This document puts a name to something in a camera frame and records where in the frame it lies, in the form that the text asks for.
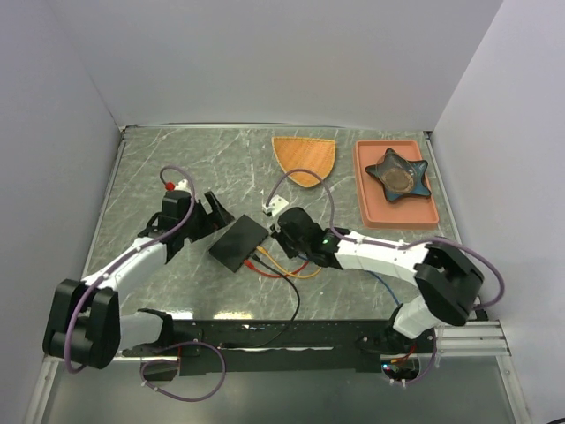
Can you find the pink rectangular tray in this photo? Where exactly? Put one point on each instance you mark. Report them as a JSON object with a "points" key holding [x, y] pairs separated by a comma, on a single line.
{"points": [[408, 213]]}

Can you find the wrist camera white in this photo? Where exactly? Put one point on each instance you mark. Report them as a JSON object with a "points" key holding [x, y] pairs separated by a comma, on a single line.
{"points": [[275, 206], [181, 186]]}

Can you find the black network switch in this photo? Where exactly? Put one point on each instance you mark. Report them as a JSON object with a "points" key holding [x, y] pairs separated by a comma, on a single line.
{"points": [[238, 243]]}

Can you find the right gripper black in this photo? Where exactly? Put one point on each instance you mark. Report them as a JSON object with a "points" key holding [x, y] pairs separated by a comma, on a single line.
{"points": [[278, 233]]}

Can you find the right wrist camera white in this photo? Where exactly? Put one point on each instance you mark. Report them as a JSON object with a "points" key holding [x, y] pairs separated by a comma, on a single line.
{"points": [[275, 206]]}

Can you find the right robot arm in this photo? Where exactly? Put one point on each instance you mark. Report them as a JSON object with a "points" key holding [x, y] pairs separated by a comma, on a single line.
{"points": [[447, 281]]}

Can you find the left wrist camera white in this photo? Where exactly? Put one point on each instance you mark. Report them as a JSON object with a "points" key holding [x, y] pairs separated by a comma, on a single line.
{"points": [[181, 186]]}

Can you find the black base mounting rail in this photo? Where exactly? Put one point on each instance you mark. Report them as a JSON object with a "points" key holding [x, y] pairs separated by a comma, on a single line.
{"points": [[264, 346]]}

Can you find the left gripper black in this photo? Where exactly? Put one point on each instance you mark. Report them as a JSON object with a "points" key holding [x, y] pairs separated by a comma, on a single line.
{"points": [[218, 217]]}

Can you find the orange woven basket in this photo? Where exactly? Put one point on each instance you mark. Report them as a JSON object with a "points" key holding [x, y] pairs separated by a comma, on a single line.
{"points": [[317, 155]]}

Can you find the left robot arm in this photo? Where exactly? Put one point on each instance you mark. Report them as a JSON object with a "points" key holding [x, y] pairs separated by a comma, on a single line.
{"points": [[85, 327]]}

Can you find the blue star-shaped dish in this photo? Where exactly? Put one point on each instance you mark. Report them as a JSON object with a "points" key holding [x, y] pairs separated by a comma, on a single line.
{"points": [[400, 178]]}

